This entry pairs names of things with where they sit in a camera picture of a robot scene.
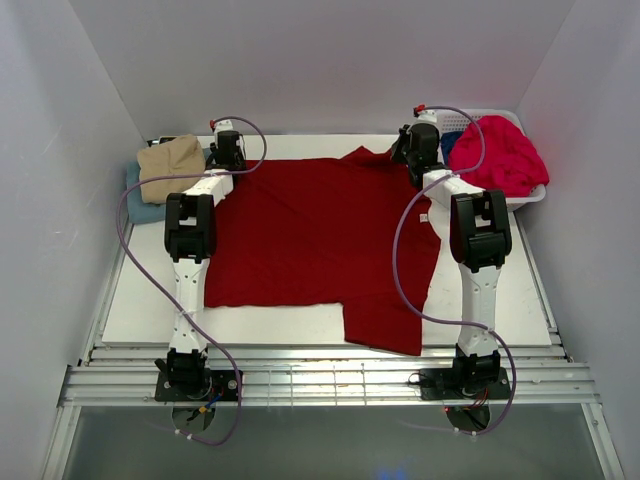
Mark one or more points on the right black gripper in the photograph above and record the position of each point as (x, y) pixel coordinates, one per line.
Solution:
(405, 135)

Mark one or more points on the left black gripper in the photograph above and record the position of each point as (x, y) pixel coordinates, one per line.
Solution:
(214, 151)

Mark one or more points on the dark red t shirt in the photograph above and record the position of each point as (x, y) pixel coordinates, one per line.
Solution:
(324, 231)

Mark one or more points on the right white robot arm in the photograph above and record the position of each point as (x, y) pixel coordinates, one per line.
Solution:
(480, 241)

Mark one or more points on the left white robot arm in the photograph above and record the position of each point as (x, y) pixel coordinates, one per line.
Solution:
(190, 242)

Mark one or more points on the dark blue t shirt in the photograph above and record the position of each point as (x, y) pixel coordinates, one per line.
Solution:
(447, 143)

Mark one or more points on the white plastic basket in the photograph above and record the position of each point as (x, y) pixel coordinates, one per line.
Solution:
(449, 120)

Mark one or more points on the folded beige t shirt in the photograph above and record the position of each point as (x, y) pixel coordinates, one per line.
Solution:
(181, 156)

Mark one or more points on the pink crumpled t shirt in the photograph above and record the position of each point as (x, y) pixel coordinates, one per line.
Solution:
(511, 162)

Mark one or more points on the folded light blue t shirt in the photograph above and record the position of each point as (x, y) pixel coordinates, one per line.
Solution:
(140, 212)

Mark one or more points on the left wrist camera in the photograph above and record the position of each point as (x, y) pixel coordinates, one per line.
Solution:
(218, 126)

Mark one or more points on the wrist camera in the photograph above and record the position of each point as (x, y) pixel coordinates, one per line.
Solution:
(218, 126)
(423, 114)

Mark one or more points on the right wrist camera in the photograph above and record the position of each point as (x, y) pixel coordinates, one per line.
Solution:
(423, 114)

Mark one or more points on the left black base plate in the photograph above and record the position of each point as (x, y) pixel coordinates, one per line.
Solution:
(218, 383)

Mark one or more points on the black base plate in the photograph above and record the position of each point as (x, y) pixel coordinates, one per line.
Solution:
(218, 383)
(448, 384)

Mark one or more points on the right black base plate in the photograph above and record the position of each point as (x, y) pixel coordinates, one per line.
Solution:
(448, 384)

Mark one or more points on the aluminium rail frame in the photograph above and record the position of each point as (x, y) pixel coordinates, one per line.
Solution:
(319, 375)

